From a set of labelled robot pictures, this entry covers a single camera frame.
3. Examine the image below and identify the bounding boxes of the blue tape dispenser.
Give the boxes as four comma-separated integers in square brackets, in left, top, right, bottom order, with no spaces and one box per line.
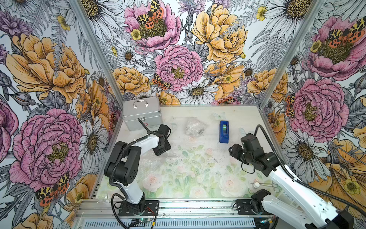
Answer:
[219,120,229,144]

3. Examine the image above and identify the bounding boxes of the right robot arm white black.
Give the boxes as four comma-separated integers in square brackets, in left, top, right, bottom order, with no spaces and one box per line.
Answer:
[229,134,366,229]

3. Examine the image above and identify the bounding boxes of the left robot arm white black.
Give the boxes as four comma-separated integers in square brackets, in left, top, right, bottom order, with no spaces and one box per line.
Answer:
[104,124,171,216]

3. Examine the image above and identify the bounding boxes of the silver metal first aid case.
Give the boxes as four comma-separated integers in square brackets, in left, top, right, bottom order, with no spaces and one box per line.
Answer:
[122,97,163,131]

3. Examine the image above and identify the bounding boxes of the small white bottle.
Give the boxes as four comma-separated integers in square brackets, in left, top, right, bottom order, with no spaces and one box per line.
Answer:
[253,182,260,189]

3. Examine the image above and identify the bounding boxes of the metal surgical scissors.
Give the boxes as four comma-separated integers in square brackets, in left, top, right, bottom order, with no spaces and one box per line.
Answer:
[251,181,282,193]

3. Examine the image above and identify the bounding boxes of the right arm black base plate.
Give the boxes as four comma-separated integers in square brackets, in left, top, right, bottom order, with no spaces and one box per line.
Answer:
[235,199,266,215]

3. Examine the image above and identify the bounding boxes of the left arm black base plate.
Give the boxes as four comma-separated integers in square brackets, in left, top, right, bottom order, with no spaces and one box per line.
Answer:
[118,200,160,217]

